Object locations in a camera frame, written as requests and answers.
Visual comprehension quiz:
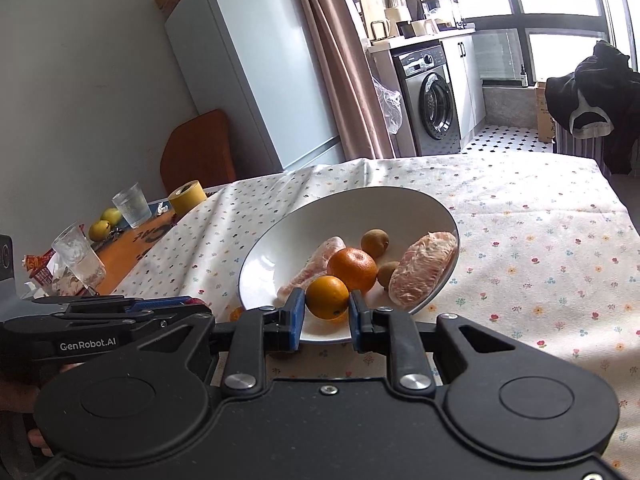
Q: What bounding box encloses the ribbed clear glass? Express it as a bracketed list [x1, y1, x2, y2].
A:
[51, 223, 107, 288]
[111, 182, 152, 229]

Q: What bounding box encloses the brown wooden chair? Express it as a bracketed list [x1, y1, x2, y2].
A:
[160, 109, 237, 196]

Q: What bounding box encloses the thick peeled pomelo segment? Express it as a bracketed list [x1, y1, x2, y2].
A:
[388, 231, 459, 311]

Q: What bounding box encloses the red snack packet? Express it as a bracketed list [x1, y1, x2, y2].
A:
[22, 249, 63, 286]

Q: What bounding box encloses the white plate with dark rim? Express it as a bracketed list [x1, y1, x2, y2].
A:
[237, 186, 460, 346]

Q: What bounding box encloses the thin peeled pomelo segment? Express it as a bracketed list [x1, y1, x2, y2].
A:
[277, 236, 347, 306]

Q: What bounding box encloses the black kitchen rack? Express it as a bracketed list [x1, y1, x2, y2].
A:
[415, 0, 466, 33]

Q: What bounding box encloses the small brown round fruit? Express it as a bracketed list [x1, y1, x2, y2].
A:
[377, 261, 401, 288]
[361, 228, 390, 257]

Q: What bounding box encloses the clear plastic bag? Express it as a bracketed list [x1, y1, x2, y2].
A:
[372, 77, 403, 135]

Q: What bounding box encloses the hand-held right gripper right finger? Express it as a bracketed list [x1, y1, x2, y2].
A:
[348, 289, 571, 396]

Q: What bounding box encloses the white refrigerator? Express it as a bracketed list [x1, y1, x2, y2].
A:
[164, 0, 346, 173]

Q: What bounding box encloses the yellow tape roll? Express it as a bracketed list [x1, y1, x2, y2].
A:
[167, 179, 207, 216]

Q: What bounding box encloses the white kitchen cabinet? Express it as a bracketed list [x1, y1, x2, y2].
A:
[440, 30, 488, 141]

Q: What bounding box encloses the black jacket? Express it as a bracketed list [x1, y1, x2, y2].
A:
[544, 40, 640, 176]

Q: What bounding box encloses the person's left hand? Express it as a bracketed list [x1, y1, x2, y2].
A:
[0, 362, 81, 457]

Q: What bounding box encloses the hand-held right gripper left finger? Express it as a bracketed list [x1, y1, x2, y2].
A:
[130, 287, 307, 396]

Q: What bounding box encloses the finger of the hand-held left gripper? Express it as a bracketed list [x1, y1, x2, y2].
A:
[50, 303, 215, 330]
[32, 294, 195, 312]

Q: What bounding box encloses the small smooth orange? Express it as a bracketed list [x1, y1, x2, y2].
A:
[305, 275, 350, 321]

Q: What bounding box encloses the floral white tablecloth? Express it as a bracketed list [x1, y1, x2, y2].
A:
[112, 152, 640, 461]

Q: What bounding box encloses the large orange tangerine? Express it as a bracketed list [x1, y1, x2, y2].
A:
[327, 247, 379, 295]

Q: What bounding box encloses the cardboard box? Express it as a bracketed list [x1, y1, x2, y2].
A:
[534, 81, 558, 142]

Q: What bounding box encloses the orange printed mat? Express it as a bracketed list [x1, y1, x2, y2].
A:
[87, 185, 221, 296]

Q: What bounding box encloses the striped chair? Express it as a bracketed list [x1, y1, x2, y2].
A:
[554, 127, 613, 161]

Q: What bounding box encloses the brown pink curtain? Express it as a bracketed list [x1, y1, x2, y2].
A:
[285, 0, 396, 161]

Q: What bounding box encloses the grey washing machine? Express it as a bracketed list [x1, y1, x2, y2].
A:
[392, 45, 462, 157]

